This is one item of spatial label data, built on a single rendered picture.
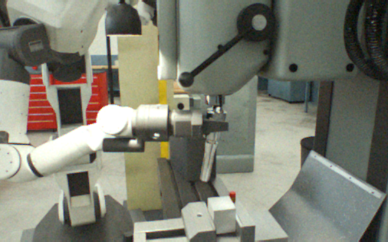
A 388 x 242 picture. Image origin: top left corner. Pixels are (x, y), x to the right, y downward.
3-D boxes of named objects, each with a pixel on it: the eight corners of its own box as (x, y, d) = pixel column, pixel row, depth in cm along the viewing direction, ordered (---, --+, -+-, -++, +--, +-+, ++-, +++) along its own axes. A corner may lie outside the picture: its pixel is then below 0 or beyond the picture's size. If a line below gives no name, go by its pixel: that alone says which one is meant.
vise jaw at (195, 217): (189, 248, 63) (189, 232, 63) (181, 217, 75) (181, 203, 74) (216, 245, 65) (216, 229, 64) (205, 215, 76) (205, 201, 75)
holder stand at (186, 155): (186, 182, 111) (185, 130, 106) (169, 161, 131) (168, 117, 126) (216, 177, 115) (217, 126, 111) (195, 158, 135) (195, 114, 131)
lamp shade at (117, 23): (101, 35, 62) (99, 4, 60) (134, 36, 65) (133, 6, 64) (111, 34, 56) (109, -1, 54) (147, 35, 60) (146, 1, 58)
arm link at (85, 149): (129, 109, 78) (82, 132, 77) (121, 102, 70) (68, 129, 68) (140, 131, 78) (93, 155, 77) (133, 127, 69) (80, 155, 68)
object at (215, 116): (203, 107, 72) (199, 131, 74) (215, 113, 69) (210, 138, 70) (219, 108, 75) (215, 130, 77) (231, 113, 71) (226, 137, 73)
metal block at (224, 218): (213, 234, 67) (213, 210, 66) (207, 220, 73) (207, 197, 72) (235, 231, 68) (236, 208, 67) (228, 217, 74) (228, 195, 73)
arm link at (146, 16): (154, 35, 122) (129, 21, 117) (162, 14, 125) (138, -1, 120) (166, 24, 112) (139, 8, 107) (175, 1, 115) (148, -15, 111)
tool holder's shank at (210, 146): (203, 135, 74) (195, 177, 77) (210, 140, 72) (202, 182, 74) (213, 135, 76) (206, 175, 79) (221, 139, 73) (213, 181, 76)
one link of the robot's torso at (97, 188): (62, 210, 151) (59, 185, 148) (103, 202, 158) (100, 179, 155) (60, 232, 132) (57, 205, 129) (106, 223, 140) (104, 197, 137)
